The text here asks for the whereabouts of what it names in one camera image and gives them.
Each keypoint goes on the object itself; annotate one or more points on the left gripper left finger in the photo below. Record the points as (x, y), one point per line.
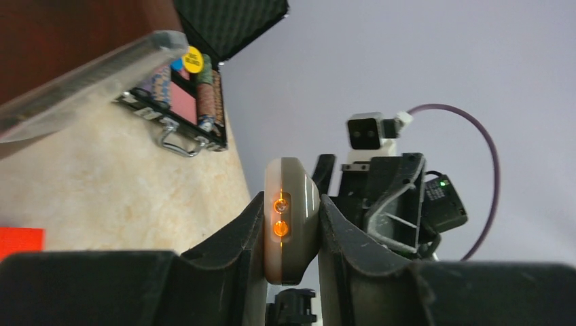
(218, 282)

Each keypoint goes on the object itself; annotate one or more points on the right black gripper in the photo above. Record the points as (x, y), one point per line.
(395, 201)

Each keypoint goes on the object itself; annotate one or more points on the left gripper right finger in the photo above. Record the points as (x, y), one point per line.
(364, 283)

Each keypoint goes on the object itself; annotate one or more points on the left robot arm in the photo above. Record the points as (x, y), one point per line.
(292, 308)

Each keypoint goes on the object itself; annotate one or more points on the pink card deck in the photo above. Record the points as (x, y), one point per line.
(182, 103)

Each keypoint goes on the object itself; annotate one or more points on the black poker chip case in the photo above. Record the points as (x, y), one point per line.
(220, 30)

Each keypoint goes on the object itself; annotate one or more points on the yellow big blind chip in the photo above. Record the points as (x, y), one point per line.
(193, 60)

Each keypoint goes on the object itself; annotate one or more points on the orange red block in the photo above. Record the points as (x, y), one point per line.
(21, 240)

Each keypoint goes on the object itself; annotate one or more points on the blue chip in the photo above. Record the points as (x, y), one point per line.
(177, 65)

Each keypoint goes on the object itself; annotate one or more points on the brown wooden metronome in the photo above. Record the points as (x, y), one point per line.
(61, 59)

